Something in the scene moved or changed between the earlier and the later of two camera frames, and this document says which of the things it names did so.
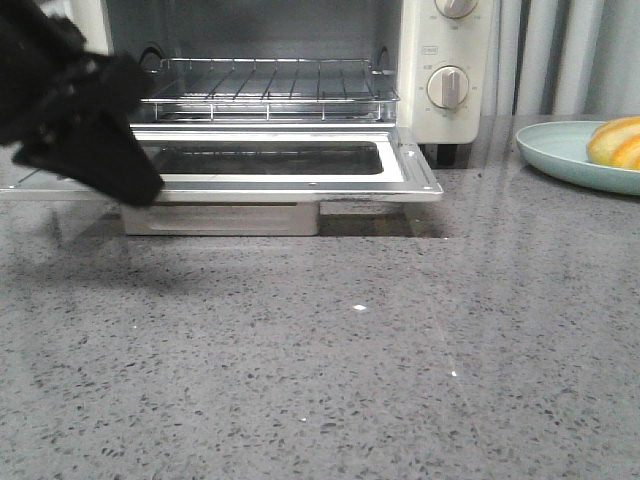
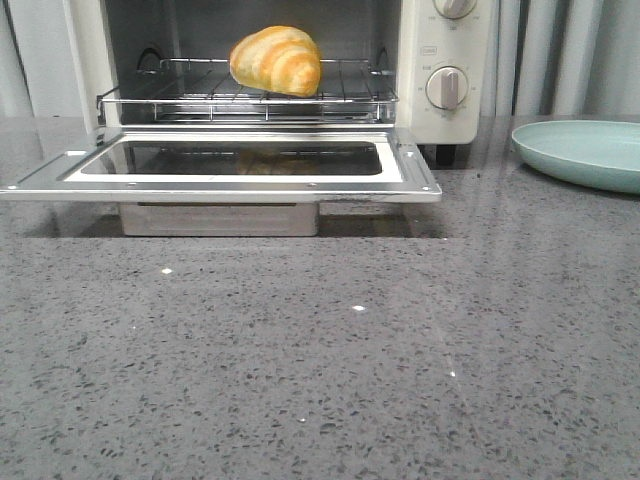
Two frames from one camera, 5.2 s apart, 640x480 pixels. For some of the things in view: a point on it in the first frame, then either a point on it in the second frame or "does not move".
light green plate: (561, 148) does not move
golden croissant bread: (616, 143) to (279, 59)
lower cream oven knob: (447, 86) does not move
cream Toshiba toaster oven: (427, 66) does not move
